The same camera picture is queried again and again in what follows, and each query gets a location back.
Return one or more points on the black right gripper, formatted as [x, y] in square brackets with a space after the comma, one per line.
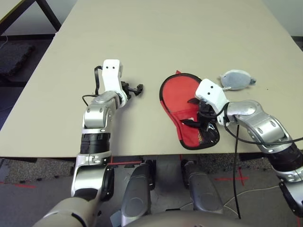
[207, 116]

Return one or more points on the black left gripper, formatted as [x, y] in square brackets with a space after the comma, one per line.
[126, 91]

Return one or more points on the red and black paddle case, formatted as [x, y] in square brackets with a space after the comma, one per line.
[187, 139]

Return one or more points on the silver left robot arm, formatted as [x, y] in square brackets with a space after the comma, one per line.
[94, 118]

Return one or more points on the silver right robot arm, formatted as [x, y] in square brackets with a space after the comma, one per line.
[260, 120]

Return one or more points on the grey robot right leg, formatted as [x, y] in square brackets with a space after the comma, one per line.
[203, 189]

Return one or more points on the grey robot leg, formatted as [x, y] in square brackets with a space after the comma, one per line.
[203, 189]
[137, 191]

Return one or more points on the grey robot left leg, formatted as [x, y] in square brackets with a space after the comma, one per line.
[137, 191]

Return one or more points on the grey robot torso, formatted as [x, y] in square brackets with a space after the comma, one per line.
[177, 220]

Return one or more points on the black foam mat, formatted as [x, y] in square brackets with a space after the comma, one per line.
[14, 59]

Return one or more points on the black-framed side table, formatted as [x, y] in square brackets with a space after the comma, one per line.
[14, 9]

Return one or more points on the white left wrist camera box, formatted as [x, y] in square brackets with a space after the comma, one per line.
[111, 75]

